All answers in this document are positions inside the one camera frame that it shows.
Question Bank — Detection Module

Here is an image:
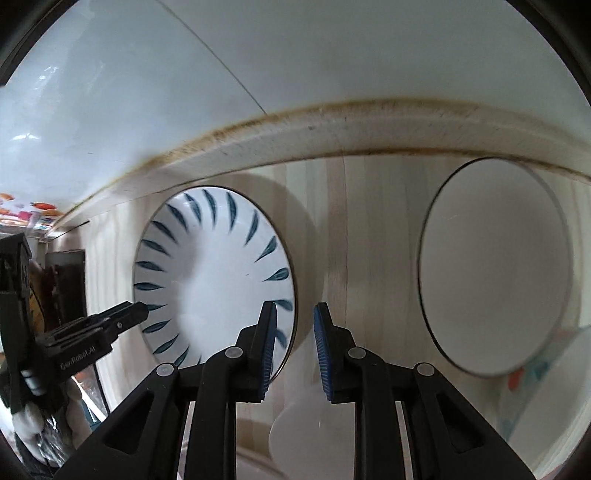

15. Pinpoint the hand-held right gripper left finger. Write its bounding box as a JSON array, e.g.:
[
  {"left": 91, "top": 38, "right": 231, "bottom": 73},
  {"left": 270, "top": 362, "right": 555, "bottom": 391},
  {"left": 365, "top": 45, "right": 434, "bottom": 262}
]
[{"left": 54, "top": 301, "right": 278, "bottom": 480}]

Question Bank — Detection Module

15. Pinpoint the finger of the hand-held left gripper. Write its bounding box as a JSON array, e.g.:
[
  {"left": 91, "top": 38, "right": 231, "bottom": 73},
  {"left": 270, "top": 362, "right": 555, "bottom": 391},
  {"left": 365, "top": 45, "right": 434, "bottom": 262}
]
[{"left": 109, "top": 302, "right": 150, "bottom": 340}]

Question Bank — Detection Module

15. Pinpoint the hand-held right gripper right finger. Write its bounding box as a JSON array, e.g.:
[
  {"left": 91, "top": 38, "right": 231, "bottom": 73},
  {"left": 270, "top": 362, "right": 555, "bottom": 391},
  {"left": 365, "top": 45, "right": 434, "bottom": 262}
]
[{"left": 312, "top": 303, "right": 537, "bottom": 480}]

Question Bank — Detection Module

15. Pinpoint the white plate with blue leaves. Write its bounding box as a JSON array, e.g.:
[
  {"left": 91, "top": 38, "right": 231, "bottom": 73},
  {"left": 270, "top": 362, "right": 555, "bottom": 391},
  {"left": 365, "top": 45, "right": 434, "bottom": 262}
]
[{"left": 132, "top": 186, "right": 299, "bottom": 385}]

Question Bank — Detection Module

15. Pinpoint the person's left hand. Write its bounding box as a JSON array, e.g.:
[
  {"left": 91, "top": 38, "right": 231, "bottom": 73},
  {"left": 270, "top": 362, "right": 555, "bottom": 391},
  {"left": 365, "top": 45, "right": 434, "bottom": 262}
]
[{"left": 13, "top": 369, "right": 95, "bottom": 462}]

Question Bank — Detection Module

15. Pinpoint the dark brown board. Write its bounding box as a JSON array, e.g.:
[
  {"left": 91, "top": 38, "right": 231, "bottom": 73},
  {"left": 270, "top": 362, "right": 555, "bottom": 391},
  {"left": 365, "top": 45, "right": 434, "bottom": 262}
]
[{"left": 45, "top": 249, "right": 88, "bottom": 334}]

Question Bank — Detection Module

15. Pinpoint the plain white bowl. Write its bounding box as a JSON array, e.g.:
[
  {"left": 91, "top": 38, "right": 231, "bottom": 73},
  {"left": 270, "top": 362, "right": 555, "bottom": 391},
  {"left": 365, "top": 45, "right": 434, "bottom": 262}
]
[{"left": 269, "top": 344, "right": 366, "bottom": 480}]

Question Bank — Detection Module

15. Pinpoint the colourful printed packaging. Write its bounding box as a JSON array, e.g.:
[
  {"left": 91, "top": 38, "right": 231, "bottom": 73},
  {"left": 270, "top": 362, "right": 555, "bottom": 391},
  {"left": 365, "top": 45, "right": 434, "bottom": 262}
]
[{"left": 0, "top": 191, "right": 63, "bottom": 238}]

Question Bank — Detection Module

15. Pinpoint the white plate with dark rim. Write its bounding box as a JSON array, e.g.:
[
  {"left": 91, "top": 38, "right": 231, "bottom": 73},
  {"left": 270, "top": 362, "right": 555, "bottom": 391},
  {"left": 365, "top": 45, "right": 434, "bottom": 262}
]
[{"left": 417, "top": 157, "right": 571, "bottom": 378}]

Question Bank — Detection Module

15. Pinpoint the white bowl with colourful print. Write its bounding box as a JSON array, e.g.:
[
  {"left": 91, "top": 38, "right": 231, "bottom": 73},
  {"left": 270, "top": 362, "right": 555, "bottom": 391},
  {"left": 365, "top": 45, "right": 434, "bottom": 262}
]
[{"left": 488, "top": 324, "right": 591, "bottom": 480}]

